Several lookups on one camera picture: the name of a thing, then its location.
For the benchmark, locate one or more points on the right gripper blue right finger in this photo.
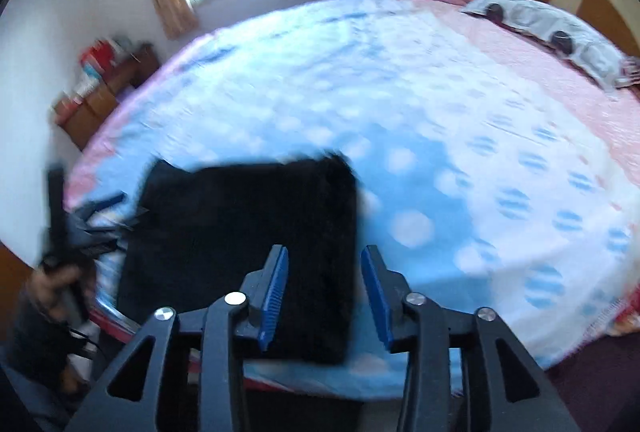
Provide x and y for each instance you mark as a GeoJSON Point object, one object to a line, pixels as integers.
{"type": "Point", "coordinates": [386, 291]}

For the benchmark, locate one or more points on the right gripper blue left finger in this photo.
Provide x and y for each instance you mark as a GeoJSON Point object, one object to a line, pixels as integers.
{"type": "Point", "coordinates": [265, 290]}

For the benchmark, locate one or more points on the black pants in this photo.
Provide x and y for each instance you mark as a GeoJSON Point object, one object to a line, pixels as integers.
{"type": "Point", "coordinates": [201, 232]}

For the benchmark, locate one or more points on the left forearm dark sleeve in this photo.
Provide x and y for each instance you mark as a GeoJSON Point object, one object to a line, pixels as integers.
{"type": "Point", "coordinates": [34, 360]}

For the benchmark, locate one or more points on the left hand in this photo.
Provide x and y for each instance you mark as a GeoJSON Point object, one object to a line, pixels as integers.
{"type": "Point", "coordinates": [46, 289]}

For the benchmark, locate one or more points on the brown wooden desk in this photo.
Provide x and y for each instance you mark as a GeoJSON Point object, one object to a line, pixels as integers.
{"type": "Point", "coordinates": [80, 117]}

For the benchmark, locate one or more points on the blue polka dot bedsheet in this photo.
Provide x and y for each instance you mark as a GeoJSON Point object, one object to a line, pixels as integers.
{"type": "Point", "coordinates": [491, 173]}

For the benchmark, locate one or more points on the red gift bag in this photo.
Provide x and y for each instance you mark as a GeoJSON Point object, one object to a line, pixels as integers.
{"type": "Point", "coordinates": [98, 58]}

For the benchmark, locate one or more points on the grey panda pillow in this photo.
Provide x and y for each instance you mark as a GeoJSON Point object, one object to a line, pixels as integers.
{"type": "Point", "coordinates": [568, 36]}

